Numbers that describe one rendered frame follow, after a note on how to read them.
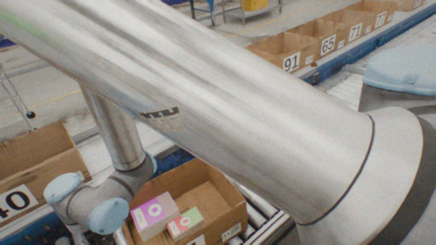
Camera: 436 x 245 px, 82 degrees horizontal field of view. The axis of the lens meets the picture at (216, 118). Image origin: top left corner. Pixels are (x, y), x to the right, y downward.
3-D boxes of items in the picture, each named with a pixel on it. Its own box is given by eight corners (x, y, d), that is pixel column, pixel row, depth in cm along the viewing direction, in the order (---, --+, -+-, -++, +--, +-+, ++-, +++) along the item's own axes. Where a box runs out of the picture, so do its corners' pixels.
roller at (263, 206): (273, 226, 100) (274, 218, 97) (199, 159, 136) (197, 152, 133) (281, 218, 103) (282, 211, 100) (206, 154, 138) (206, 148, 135)
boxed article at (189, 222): (205, 224, 98) (204, 219, 96) (174, 243, 93) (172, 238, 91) (196, 211, 103) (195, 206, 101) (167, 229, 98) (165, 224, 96)
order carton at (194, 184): (150, 294, 80) (135, 269, 71) (126, 225, 102) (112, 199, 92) (248, 228, 95) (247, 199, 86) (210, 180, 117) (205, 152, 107)
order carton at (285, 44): (278, 82, 160) (279, 56, 150) (246, 69, 180) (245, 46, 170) (315, 62, 178) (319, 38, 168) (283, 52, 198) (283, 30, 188)
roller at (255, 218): (261, 236, 97) (262, 229, 94) (189, 165, 133) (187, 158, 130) (270, 228, 100) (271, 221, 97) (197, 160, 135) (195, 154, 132)
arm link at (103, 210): (129, 185, 63) (95, 171, 68) (93, 224, 55) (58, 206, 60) (139, 207, 69) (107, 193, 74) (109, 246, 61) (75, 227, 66)
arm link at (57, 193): (56, 203, 60) (31, 190, 64) (78, 232, 67) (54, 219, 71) (87, 175, 67) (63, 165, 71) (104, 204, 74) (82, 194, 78)
